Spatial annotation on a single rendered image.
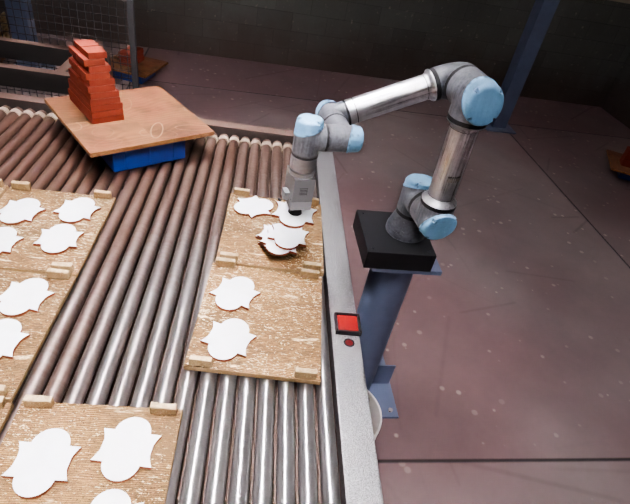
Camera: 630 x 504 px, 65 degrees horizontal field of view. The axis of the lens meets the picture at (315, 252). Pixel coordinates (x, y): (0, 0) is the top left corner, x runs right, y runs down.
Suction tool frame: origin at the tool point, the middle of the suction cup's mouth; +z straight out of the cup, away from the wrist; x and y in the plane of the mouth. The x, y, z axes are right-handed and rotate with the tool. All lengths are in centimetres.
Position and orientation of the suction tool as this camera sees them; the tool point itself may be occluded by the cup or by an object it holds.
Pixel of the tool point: (294, 215)
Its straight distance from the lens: 151.3
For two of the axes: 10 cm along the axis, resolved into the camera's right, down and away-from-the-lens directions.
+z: -1.6, 7.7, 6.1
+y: 2.9, 6.3, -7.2
